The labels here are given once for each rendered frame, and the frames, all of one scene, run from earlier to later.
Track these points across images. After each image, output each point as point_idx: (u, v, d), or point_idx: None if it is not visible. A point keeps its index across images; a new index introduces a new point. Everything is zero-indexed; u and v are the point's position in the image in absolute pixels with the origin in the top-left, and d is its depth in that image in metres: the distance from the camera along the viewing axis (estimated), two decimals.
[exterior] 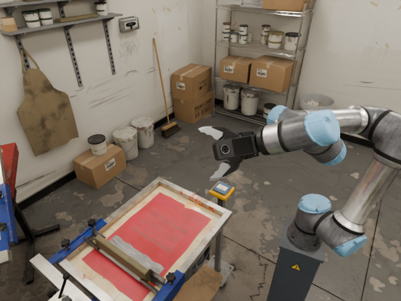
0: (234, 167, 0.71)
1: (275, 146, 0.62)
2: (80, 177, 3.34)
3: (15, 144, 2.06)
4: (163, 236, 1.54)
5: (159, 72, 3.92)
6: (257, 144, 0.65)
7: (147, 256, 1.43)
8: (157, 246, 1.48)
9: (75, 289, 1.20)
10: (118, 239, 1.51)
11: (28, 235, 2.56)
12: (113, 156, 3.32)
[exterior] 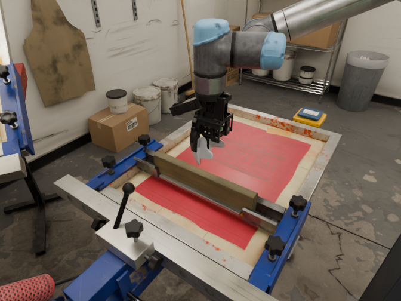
0: (191, 135, 0.70)
1: (193, 77, 0.64)
2: (96, 140, 2.82)
3: (24, 66, 1.55)
4: (250, 163, 1.02)
5: (185, 25, 3.41)
6: None
7: None
8: (245, 174, 0.97)
9: (138, 220, 0.69)
10: None
11: (37, 199, 2.05)
12: (135, 114, 2.81)
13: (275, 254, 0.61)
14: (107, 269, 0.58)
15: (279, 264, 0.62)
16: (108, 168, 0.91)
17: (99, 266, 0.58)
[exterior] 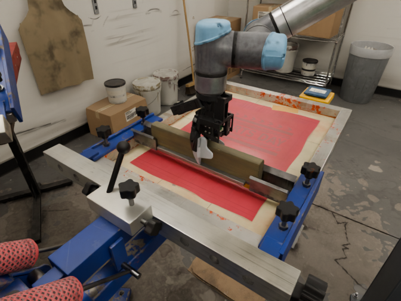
0: (191, 134, 0.70)
1: (194, 76, 0.64)
2: (94, 131, 2.76)
3: (17, 45, 1.48)
4: (255, 138, 0.96)
5: (185, 15, 3.34)
6: None
7: None
8: (250, 148, 0.91)
9: None
10: None
11: (33, 187, 1.98)
12: (135, 104, 2.74)
13: (287, 220, 0.54)
14: (99, 235, 0.51)
15: (292, 232, 0.56)
16: (103, 140, 0.84)
17: (91, 232, 0.52)
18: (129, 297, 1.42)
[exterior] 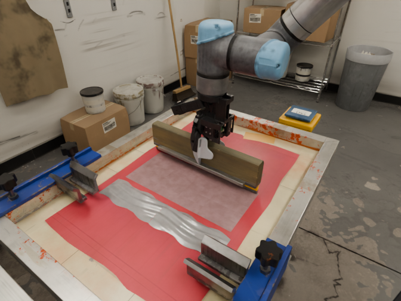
0: (191, 135, 0.70)
1: (196, 77, 0.64)
2: None
3: None
4: None
5: (171, 18, 3.15)
6: None
7: (187, 215, 0.66)
8: None
9: (7, 286, 0.42)
10: (125, 185, 0.74)
11: None
12: (113, 114, 2.54)
13: None
14: None
15: None
16: None
17: None
18: None
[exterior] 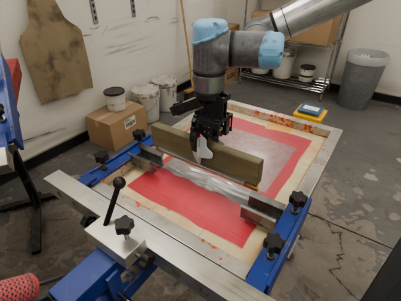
0: (190, 134, 0.70)
1: (193, 76, 0.64)
2: (93, 138, 2.79)
3: (18, 61, 1.52)
4: None
5: (184, 22, 3.38)
6: None
7: (231, 182, 0.89)
8: None
9: (130, 217, 0.65)
10: (179, 162, 0.97)
11: (33, 197, 2.02)
12: (133, 112, 2.77)
13: (274, 252, 0.57)
14: (96, 268, 0.55)
15: (278, 263, 0.59)
16: (101, 164, 0.88)
17: (88, 264, 0.55)
18: None
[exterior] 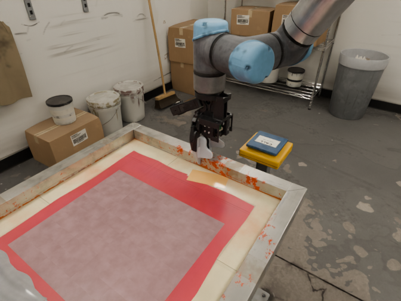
0: (190, 134, 0.70)
1: (193, 76, 0.64)
2: (37, 156, 2.35)
3: None
4: None
5: (151, 20, 2.94)
6: None
7: None
8: None
9: None
10: None
11: None
12: (84, 125, 2.33)
13: None
14: None
15: None
16: None
17: None
18: None
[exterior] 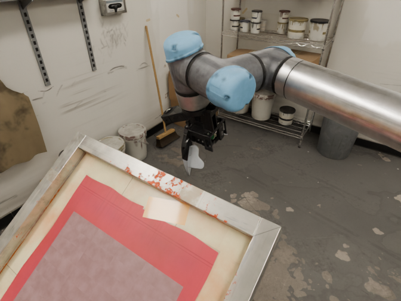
0: (182, 141, 0.68)
1: (176, 92, 0.61)
2: None
3: None
4: None
5: (153, 68, 3.19)
6: None
7: None
8: None
9: None
10: None
11: None
12: None
13: None
14: None
15: None
16: None
17: None
18: None
